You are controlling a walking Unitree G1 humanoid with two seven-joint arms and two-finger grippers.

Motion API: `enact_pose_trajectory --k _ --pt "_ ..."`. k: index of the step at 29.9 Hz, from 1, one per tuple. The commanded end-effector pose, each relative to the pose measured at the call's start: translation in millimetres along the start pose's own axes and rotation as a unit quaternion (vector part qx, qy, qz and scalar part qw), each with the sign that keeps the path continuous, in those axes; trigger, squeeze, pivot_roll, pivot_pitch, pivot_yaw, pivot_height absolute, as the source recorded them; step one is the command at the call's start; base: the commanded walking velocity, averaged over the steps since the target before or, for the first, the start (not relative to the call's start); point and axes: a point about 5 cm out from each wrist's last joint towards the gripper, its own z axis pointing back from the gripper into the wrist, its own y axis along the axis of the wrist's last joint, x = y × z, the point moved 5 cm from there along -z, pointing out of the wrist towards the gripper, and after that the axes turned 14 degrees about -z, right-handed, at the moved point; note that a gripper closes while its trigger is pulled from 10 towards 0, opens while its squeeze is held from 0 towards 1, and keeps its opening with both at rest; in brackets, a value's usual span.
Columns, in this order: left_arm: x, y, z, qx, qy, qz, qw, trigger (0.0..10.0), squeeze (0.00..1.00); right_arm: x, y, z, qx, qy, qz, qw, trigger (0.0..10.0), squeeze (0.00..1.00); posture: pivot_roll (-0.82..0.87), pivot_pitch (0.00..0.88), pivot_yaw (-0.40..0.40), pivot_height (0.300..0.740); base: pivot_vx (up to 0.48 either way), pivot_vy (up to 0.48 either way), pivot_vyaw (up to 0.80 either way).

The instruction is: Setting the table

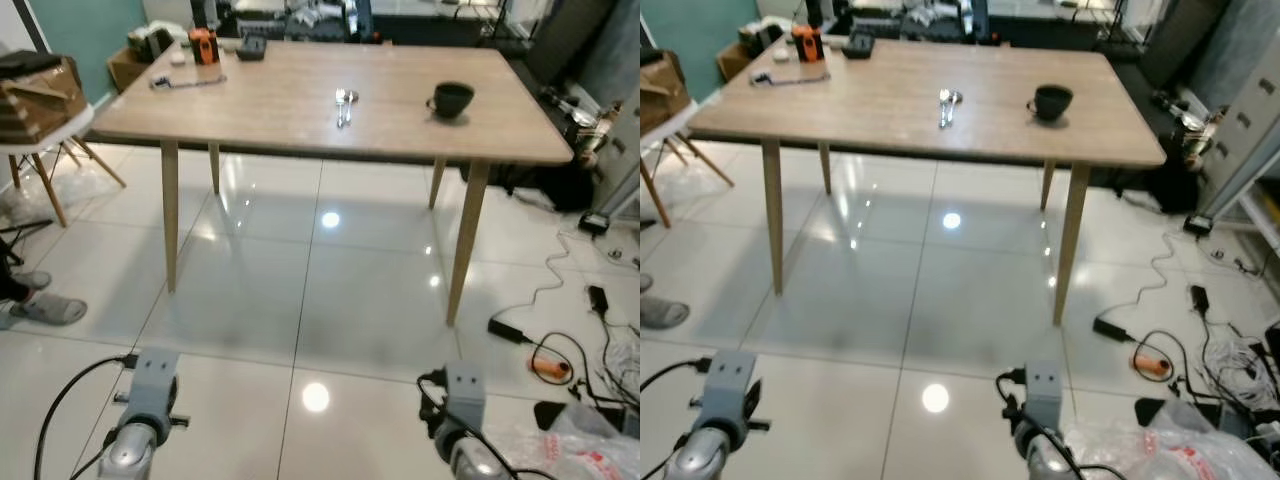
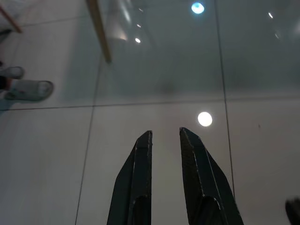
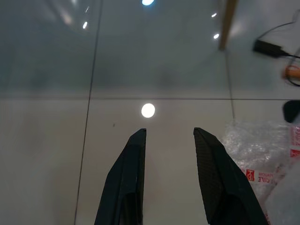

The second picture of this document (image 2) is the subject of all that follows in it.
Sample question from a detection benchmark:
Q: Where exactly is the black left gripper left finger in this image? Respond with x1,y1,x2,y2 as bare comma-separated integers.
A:
106,130,153,225

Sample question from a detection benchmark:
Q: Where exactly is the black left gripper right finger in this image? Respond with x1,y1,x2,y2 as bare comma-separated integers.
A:
179,127,245,225

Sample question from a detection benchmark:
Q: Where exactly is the black robot foot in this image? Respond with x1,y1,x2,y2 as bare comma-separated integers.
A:
285,197,300,225

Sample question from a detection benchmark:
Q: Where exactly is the light wooden furniture leg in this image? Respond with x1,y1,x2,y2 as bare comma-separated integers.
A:
86,0,112,63

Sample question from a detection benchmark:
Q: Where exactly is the reddish wooden furniture leg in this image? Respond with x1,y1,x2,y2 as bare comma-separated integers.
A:
0,5,23,33

